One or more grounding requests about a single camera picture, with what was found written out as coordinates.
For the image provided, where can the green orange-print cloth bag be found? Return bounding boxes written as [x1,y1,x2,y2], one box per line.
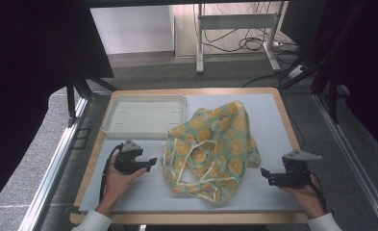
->
[162,100,262,204]

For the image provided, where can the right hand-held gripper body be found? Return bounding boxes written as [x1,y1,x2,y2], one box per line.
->
[272,149,323,190]

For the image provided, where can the person's right hand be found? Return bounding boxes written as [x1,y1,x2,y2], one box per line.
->
[279,174,327,219]

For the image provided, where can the person's left hand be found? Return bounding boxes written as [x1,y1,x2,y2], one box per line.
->
[100,153,148,210]

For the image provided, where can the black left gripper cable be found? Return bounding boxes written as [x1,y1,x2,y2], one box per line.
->
[98,142,124,204]

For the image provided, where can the white power strip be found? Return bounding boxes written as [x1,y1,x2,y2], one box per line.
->
[287,64,308,80]

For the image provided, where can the wooden framed work board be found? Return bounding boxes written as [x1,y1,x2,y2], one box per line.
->
[79,92,304,214]

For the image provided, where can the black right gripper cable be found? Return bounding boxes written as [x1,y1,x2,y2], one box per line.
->
[307,171,328,214]

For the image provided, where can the dark curtain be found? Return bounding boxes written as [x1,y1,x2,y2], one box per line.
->
[315,0,378,159]
[0,0,114,217]

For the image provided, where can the black floor cables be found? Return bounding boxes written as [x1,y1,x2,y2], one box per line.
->
[193,2,301,55]

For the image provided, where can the black metal stand legs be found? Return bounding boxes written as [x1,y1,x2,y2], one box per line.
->
[64,62,118,127]

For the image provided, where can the white metal desk frame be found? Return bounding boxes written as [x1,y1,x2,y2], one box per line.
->
[194,2,283,75]

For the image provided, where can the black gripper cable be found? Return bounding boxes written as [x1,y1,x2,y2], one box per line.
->
[307,171,328,214]
[98,142,124,204]

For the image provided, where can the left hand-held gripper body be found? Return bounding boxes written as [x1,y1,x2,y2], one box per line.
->
[113,139,148,176]

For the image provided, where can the white plastic tray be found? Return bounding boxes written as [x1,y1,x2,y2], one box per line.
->
[101,93,188,141]

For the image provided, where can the black metal stand bars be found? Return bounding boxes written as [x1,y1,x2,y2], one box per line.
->
[279,3,364,124]

